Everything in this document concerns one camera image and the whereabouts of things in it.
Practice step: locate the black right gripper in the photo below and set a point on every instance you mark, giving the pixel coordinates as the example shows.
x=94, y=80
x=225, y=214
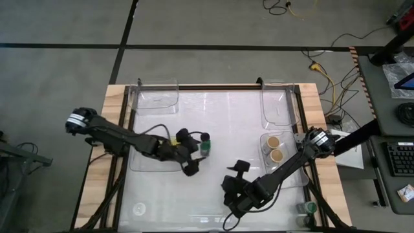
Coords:
x=233, y=191

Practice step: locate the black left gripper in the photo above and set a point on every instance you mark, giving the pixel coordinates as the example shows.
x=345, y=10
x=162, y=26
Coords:
x=179, y=152

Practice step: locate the green-lid square glass jar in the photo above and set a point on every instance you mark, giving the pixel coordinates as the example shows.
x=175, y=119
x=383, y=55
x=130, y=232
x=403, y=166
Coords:
x=205, y=149
x=311, y=207

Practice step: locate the tan-lid furikake spice jar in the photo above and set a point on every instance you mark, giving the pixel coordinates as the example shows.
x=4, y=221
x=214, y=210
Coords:
x=277, y=155
x=273, y=141

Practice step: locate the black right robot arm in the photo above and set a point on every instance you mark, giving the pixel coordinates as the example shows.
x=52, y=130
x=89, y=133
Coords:
x=284, y=168

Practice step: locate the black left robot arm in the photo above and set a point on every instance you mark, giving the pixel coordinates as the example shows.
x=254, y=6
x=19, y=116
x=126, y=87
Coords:
x=110, y=134

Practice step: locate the black-lid spice jar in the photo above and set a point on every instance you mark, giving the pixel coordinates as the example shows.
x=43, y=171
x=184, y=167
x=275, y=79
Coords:
x=204, y=137

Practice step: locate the clear plastic bin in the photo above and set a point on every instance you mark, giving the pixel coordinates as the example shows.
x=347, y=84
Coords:
x=155, y=97
x=142, y=165
x=275, y=103
x=291, y=181

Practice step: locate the black power adapter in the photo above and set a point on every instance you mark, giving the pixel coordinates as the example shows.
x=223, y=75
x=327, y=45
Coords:
x=333, y=119

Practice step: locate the white paper sheet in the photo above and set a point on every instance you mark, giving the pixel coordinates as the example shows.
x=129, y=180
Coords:
x=351, y=160

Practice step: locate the dark grey desk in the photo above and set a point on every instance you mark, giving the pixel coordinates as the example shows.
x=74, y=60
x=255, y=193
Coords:
x=372, y=97

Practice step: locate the black keyboard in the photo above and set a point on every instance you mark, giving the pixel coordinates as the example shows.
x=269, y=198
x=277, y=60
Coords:
x=402, y=160

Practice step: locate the small paper packet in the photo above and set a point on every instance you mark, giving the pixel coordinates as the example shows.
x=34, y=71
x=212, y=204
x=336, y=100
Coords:
x=407, y=193

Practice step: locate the dark metal cart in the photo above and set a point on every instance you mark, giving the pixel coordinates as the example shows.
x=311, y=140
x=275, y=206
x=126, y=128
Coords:
x=19, y=158

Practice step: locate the clear plastic bag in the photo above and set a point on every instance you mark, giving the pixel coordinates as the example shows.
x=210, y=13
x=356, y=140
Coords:
x=393, y=74

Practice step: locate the blue-screen monitor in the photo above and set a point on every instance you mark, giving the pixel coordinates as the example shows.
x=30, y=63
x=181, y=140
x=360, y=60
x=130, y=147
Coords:
x=407, y=82

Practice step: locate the black stand leg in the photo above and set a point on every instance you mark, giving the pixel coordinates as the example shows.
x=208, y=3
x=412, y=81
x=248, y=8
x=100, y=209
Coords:
x=393, y=45

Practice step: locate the red object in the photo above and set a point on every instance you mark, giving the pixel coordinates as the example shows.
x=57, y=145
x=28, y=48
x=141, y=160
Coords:
x=407, y=20

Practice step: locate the black table frame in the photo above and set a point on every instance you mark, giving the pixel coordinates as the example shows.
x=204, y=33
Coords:
x=223, y=86

